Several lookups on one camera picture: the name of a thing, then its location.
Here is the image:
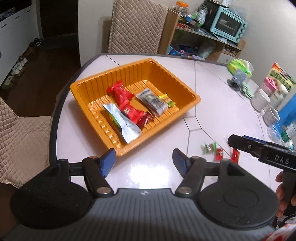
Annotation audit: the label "silver green snack packet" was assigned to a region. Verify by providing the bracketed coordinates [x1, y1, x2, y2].
[102, 103, 142, 144]

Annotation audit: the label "red snack packet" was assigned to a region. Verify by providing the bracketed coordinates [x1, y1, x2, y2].
[106, 80, 134, 105]
[119, 100, 154, 130]

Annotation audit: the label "yellow green candy packet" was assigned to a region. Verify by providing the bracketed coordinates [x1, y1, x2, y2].
[159, 93, 176, 108]

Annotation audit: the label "grey clear snack packet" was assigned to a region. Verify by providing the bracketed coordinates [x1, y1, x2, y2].
[136, 88, 168, 118]

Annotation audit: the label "right hand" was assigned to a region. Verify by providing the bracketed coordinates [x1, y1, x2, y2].
[275, 172, 287, 217]

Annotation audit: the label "water bottle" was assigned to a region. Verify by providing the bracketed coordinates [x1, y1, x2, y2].
[267, 120, 295, 149]

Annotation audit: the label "small candies on table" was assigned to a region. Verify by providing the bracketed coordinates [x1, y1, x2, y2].
[201, 142, 240, 164]

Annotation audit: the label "patterned mug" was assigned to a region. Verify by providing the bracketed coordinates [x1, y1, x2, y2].
[262, 106, 280, 126]

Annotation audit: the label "white mug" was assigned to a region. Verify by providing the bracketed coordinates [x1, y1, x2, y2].
[251, 88, 270, 112]

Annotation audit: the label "blue box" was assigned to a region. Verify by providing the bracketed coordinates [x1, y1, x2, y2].
[275, 94, 295, 132]

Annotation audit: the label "black phone stand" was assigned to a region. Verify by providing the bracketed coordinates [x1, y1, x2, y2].
[227, 69, 247, 91]

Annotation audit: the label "pink lid cup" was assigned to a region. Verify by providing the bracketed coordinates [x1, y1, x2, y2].
[260, 77, 277, 97]

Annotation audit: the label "green snack bag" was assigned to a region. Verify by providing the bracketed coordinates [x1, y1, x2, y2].
[227, 59, 254, 77]

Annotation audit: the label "green yellow snack box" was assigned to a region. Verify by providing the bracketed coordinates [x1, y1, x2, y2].
[267, 62, 295, 92]

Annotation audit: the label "orange plastic tray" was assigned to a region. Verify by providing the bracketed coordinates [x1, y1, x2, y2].
[69, 58, 201, 157]

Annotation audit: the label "quilted beige chair left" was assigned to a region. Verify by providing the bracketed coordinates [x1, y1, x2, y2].
[0, 99, 51, 188]

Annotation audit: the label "quilted beige chair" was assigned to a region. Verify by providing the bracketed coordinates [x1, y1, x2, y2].
[0, 99, 51, 188]
[108, 0, 168, 54]

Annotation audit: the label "mint toaster oven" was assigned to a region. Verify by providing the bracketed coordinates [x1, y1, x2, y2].
[210, 6, 248, 44]

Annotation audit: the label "wooden shelf unit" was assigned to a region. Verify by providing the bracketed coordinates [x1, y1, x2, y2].
[158, 9, 246, 62]

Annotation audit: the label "row of shoes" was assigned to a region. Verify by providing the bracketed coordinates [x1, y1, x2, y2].
[1, 38, 44, 89]

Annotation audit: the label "orange lid candy jar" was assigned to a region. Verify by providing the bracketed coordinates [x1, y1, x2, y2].
[171, 1, 189, 22]

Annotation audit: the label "quilted beige chair back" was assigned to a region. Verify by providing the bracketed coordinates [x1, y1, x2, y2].
[108, 0, 168, 54]

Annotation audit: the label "white cabinet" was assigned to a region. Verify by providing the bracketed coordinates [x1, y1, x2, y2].
[0, 5, 39, 82]

